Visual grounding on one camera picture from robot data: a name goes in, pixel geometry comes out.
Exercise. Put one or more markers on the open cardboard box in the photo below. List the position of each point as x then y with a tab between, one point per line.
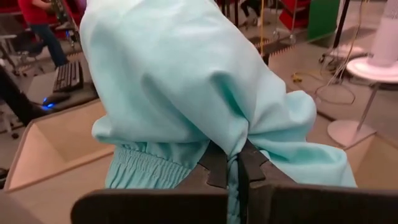
62	140

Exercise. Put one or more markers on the white tower fan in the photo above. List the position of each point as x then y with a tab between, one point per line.
385	40

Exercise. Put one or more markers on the green panel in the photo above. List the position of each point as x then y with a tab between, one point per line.
323	18

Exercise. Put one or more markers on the black computer mouse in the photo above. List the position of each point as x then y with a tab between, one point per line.
56	99

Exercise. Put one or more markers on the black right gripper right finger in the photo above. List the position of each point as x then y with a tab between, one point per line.
280	205

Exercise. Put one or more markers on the red cart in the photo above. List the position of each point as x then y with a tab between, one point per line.
293	14

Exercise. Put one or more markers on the black computer keyboard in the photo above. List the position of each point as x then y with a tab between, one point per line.
66	77

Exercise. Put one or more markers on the light teal garment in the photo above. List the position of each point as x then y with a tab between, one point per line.
186	77

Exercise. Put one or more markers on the black stand pole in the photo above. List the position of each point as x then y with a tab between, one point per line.
341	21

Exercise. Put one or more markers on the person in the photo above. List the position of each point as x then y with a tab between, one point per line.
250	7
34	12

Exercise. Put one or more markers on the white round pedestal table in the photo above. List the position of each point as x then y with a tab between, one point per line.
373	73

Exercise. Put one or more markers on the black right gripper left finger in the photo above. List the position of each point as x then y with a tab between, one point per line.
192	205

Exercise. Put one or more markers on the black acoustic foam panel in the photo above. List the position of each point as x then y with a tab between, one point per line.
276	48

